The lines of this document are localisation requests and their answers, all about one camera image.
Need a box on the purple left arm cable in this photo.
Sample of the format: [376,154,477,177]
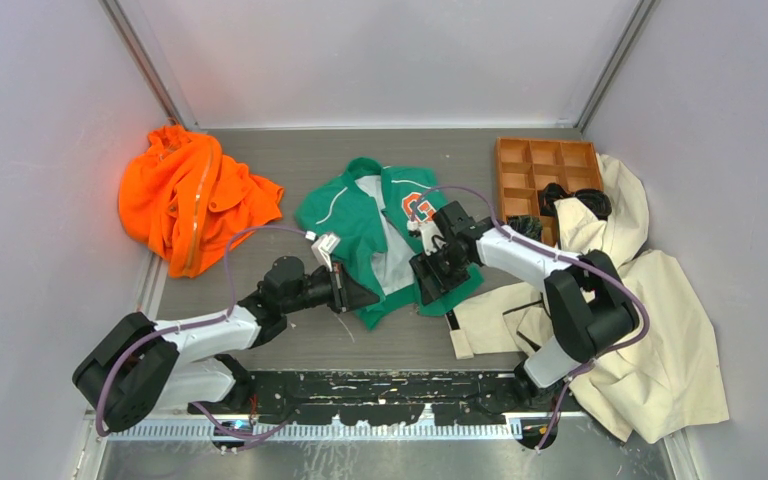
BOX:
[94,223,319,455]

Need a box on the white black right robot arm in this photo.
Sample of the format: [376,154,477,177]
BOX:
[407,202,650,411]

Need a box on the dark patterned rolled cloth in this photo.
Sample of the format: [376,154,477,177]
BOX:
[507,215,543,242]

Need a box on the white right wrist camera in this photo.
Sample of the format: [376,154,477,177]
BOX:
[407,220,446,256]

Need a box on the orange compartment tray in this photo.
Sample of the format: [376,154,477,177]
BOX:
[495,137,603,247]

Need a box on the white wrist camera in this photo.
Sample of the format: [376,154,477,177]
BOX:
[311,232,341,271]
[407,220,446,256]

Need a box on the aluminium slotted rail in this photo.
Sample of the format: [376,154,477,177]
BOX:
[108,418,522,441]

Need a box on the cream beige jacket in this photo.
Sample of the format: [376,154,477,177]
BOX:
[445,153,731,445]

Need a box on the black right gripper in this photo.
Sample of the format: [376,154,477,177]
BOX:
[409,242,473,306]

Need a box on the black coiled item in tray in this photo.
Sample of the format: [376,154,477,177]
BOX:
[538,183,613,220]

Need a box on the orange jacket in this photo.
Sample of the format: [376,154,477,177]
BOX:
[118,125,284,278]

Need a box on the green varsity jacket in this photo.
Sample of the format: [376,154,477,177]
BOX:
[295,157,484,329]

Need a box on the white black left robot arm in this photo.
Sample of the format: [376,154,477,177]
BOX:
[72,256,379,436]

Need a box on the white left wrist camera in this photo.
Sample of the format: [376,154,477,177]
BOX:
[311,232,341,271]

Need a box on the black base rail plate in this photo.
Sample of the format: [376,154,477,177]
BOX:
[205,370,560,426]

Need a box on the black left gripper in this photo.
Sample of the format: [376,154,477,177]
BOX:
[282,259,378,314]

